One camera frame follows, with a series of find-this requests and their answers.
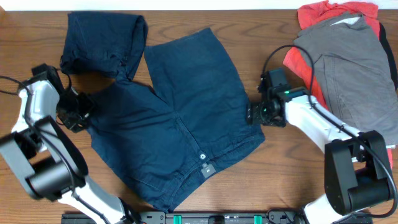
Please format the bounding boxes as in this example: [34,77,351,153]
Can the dark blue denim shorts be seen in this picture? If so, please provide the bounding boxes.
[88,29,265,212]

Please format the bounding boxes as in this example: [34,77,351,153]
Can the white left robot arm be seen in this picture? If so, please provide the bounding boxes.
[1,63,141,223]

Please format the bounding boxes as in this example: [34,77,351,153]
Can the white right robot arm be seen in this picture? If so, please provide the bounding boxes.
[246,88,397,223]

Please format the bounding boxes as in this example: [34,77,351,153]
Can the red garment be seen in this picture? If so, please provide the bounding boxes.
[282,0,394,170]

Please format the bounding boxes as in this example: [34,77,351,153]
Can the folded dark navy shorts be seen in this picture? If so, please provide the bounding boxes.
[60,11,148,80]

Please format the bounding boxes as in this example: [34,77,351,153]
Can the grey shorts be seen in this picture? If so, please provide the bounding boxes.
[294,12,397,146]

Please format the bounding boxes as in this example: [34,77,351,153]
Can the black garment under pile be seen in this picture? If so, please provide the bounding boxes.
[379,22,397,90]

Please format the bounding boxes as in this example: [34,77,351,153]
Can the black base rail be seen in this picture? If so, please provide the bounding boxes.
[60,210,373,224]

